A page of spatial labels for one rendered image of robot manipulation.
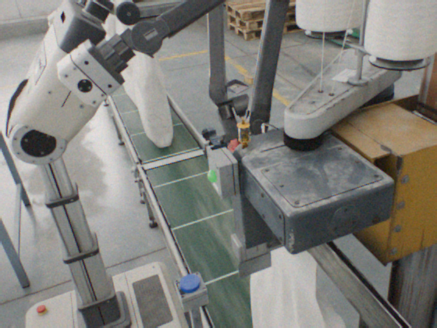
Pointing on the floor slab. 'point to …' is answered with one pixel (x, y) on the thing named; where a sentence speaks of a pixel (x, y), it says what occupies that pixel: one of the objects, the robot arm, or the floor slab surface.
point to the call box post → (196, 318)
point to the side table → (15, 219)
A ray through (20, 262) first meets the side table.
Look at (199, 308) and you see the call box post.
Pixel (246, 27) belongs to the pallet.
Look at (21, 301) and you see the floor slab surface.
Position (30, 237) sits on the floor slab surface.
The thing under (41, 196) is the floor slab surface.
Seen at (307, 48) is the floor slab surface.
